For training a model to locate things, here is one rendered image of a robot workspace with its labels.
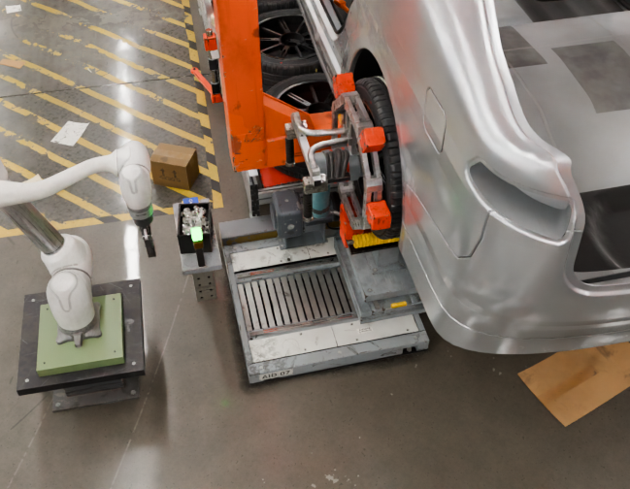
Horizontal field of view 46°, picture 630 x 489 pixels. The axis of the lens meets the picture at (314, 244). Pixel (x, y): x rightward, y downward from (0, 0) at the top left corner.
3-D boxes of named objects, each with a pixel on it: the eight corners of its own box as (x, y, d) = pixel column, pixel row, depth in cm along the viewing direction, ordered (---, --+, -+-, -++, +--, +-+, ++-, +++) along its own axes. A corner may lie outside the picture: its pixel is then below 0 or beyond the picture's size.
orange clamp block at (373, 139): (381, 150, 276) (386, 144, 267) (361, 153, 274) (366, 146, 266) (378, 133, 276) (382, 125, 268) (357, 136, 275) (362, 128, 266)
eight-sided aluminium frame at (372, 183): (377, 254, 304) (386, 151, 264) (361, 257, 303) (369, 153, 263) (344, 169, 340) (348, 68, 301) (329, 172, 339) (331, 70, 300)
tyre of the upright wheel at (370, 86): (413, 234, 339) (463, 227, 274) (362, 243, 335) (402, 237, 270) (388, 92, 339) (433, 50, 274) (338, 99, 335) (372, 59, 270)
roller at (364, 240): (414, 241, 322) (416, 231, 318) (349, 252, 318) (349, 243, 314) (411, 231, 326) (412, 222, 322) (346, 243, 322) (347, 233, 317)
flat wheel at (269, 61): (217, 63, 455) (214, 29, 438) (305, 30, 482) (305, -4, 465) (278, 115, 419) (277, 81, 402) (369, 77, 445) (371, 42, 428)
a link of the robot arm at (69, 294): (54, 334, 298) (39, 300, 282) (56, 299, 310) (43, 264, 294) (95, 328, 300) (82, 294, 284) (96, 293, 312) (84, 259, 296)
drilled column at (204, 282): (217, 298, 362) (208, 239, 332) (197, 302, 361) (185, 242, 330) (215, 282, 369) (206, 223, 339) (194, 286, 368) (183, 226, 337)
